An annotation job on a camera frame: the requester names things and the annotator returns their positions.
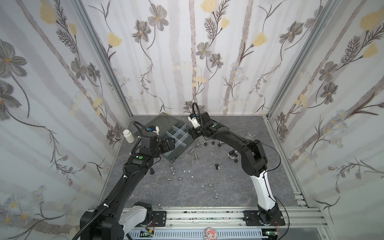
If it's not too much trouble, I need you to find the silver wing nut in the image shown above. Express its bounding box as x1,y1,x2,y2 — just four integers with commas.
228,150,239,159

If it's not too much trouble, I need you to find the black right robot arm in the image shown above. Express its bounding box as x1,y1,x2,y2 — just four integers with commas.
188,103,286,227

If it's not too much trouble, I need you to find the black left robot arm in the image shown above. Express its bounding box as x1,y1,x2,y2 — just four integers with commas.
73,121,176,240

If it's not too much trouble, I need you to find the green compartment organizer box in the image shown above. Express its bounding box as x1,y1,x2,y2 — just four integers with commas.
144,113,194,163

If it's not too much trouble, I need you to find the white plastic bottle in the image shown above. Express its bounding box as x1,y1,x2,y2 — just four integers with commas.
123,129,135,144

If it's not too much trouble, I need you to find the pink figurine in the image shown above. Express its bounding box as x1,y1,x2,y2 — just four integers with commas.
204,228,218,240

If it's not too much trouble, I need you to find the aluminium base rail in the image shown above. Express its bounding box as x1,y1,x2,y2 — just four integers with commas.
80,206,331,240

